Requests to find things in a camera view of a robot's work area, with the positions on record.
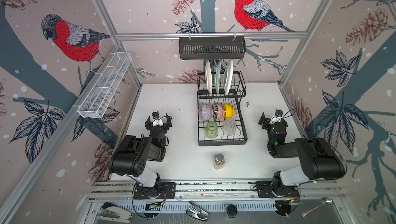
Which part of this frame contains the clear glass tumbler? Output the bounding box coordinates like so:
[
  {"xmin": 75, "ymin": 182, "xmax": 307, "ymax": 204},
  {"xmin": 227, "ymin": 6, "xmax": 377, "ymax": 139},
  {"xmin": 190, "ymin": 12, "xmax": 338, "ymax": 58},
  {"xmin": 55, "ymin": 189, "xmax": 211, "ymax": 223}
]
[{"xmin": 222, "ymin": 117, "xmax": 237, "ymax": 136}]

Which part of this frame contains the yellow bowl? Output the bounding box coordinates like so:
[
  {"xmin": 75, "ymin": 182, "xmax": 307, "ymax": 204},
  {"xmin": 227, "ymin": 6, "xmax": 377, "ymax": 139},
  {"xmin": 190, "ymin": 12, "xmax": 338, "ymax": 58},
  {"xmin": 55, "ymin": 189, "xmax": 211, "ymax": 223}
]
[{"xmin": 223, "ymin": 103, "xmax": 235, "ymax": 120}]

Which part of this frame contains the green glass tumbler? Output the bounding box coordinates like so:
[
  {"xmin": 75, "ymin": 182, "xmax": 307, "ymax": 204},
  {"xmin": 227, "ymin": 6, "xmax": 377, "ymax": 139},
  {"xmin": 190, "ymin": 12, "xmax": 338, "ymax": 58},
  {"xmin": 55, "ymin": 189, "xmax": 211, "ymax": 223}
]
[{"xmin": 205, "ymin": 121, "xmax": 219, "ymax": 139}]

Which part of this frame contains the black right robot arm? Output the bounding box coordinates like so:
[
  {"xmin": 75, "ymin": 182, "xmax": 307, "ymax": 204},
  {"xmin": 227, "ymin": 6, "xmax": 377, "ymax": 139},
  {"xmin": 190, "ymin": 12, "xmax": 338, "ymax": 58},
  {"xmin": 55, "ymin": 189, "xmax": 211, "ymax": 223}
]
[{"xmin": 258, "ymin": 113, "xmax": 347, "ymax": 197}]

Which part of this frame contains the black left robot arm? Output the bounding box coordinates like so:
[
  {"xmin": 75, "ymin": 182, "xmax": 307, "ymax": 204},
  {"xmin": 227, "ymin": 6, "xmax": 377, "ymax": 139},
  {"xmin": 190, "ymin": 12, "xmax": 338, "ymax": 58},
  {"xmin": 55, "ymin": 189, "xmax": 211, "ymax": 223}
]
[{"xmin": 108, "ymin": 112, "xmax": 172, "ymax": 199}]

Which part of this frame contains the black two-tier dish rack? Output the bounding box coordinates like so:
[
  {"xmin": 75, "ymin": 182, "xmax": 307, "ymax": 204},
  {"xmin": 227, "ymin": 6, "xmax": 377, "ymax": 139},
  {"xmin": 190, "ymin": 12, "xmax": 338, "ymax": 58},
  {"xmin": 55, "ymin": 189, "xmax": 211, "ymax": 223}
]
[{"xmin": 197, "ymin": 72, "xmax": 248, "ymax": 147}]

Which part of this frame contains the lilac bowl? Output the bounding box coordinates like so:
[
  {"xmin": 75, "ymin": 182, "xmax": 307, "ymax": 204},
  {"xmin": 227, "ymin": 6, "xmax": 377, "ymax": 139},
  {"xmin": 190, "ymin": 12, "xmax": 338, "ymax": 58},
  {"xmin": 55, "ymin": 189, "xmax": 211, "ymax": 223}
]
[{"xmin": 201, "ymin": 104, "xmax": 213, "ymax": 122}]

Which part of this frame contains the spice jar silver lid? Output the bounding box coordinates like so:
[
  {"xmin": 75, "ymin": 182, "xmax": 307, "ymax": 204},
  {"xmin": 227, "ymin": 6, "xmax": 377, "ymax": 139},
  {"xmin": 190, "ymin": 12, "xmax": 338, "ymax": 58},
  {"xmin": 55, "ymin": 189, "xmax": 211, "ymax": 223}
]
[{"xmin": 214, "ymin": 154, "xmax": 225, "ymax": 170}]

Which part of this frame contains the white plate left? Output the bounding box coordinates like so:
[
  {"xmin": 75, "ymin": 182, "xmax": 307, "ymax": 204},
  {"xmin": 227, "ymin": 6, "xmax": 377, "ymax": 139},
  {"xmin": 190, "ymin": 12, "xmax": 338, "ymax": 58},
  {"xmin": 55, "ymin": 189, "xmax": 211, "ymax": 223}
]
[{"xmin": 205, "ymin": 61, "xmax": 213, "ymax": 95}]

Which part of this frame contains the white plate blue rim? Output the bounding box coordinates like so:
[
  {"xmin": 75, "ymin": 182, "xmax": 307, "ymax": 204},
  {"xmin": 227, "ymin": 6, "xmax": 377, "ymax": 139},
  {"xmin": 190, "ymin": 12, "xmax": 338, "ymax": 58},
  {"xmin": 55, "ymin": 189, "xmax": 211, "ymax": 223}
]
[{"xmin": 224, "ymin": 59, "xmax": 234, "ymax": 95}]

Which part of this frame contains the pale green plate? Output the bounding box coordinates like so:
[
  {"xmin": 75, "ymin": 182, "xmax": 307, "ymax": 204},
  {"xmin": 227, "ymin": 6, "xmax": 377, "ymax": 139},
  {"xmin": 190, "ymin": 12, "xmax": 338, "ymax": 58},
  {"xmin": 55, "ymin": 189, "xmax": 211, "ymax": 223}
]
[{"xmin": 214, "ymin": 60, "xmax": 221, "ymax": 94}]

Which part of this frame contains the metal spoon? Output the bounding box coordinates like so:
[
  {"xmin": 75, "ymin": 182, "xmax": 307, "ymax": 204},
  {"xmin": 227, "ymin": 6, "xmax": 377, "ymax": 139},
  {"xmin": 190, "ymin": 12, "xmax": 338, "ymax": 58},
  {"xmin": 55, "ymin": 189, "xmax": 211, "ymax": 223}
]
[{"xmin": 301, "ymin": 197, "xmax": 333, "ymax": 217}]

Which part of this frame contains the black stapler centre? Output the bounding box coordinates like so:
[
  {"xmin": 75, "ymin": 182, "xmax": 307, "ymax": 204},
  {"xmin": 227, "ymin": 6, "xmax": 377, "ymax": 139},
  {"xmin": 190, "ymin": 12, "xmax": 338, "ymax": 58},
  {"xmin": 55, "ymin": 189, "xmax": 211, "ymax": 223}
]
[{"xmin": 186, "ymin": 201, "xmax": 210, "ymax": 222}]

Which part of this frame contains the black stapler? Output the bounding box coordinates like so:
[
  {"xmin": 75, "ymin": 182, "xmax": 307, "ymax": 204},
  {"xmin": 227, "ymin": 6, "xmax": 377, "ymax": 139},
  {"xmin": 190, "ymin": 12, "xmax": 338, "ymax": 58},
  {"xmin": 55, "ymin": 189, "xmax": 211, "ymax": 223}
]
[
  {"xmin": 95, "ymin": 202, "xmax": 133, "ymax": 224},
  {"xmin": 186, "ymin": 201, "xmax": 210, "ymax": 222}
]

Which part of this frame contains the round black cap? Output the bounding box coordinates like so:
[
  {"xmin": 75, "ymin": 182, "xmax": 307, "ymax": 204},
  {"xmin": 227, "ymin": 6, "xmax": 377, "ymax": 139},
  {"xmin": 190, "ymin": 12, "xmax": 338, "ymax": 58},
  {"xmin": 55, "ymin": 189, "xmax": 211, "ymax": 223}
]
[{"xmin": 226, "ymin": 204, "xmax": 238, "ymax": 218}]

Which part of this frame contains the black stapler left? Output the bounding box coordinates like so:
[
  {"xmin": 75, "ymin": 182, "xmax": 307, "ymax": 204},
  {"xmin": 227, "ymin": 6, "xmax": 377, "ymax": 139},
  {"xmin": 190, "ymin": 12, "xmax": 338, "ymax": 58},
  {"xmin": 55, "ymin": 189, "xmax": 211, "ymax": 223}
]
[{"xmin": 95, "ymin": 202, "xmax": 133, "ymax": 224}]

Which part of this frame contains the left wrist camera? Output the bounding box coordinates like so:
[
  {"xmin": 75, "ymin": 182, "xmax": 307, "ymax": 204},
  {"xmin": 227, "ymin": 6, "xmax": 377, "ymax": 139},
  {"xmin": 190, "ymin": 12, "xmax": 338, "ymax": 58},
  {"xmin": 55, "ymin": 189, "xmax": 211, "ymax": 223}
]
[{"xmin": 152, "ymin": 111, "xmax": 164, "ymax": 127}]

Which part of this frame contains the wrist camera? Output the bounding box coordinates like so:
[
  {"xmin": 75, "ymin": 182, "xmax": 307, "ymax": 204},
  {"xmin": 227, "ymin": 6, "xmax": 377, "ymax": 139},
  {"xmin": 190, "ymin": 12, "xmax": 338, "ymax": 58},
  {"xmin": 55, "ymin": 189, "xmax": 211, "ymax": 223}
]
[
  {"xmin": 152, "ymin": 111, "xmax": 164, "ymax": 127},
  {"xmin": 270, "ymin": 109, "xmax": 284, "ymax": 125}
]

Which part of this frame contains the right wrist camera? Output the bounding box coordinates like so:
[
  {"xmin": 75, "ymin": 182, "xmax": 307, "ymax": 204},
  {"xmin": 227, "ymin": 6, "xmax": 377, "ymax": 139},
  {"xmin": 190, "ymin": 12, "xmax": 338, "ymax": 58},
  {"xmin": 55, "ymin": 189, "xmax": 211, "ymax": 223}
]
[{"xmin": 270, "ymin": 109, "xmax": 284, "ymax": 125}]

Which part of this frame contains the white wire mesh shelf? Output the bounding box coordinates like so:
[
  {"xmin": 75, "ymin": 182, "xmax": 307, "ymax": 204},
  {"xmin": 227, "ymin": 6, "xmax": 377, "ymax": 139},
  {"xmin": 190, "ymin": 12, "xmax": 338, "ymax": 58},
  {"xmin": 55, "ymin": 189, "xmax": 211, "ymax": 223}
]
[{"xmin": 77, "ymin": 52, "xmax": 132, "ymax": 118}]

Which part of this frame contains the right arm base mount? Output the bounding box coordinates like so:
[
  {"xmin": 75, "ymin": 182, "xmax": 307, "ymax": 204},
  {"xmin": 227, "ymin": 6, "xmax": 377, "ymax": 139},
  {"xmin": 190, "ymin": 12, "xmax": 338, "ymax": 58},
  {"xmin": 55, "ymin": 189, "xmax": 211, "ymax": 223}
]
[{"xmin": 253, "ymin": 181, "xmax": 300, "ymax": 199}]

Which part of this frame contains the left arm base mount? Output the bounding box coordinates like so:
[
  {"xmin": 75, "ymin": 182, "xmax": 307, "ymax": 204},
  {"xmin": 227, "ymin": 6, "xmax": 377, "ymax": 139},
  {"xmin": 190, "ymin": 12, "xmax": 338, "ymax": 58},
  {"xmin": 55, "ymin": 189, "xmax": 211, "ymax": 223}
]
[{"xmin": 133, "ymin": 182, "xmax": 176, "ymax": 200}]

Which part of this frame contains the black hanging wall basket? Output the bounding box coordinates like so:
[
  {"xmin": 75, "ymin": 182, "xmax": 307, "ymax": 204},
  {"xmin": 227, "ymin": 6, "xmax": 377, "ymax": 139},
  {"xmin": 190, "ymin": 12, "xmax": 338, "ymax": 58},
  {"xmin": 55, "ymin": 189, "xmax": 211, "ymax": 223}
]
[{"xmin": 179, "ymin": 36, "xmax": 246, "ymax": 60}]

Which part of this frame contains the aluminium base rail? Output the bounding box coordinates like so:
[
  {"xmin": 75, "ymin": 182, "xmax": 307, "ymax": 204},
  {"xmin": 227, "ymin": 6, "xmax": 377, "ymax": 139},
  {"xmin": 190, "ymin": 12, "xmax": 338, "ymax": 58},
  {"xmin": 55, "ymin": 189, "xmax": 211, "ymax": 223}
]
[{"xmin": 87, "ymin": 179, "xmax": 346, "ymax": 202}]

